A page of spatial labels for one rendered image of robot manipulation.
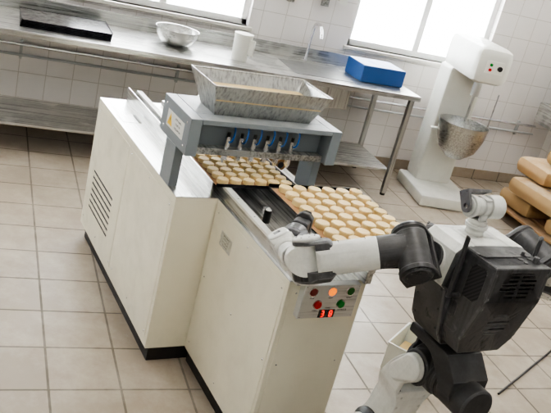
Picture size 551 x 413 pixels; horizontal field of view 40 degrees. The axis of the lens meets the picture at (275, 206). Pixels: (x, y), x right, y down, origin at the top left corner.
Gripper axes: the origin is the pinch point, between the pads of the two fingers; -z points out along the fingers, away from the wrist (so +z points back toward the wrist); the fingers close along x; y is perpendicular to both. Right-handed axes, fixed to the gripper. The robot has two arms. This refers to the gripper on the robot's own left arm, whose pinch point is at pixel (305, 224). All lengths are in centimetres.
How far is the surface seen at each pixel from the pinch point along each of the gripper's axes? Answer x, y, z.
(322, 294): -29.2, -10.2, -14.3
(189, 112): 8, 68, -49
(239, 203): -20, 37, -44
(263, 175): -18, 39, -78
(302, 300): -31.5, -4.6, -8.8
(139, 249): -66, 83, -62
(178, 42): -17, 182, -282
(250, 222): -22, 28, -35
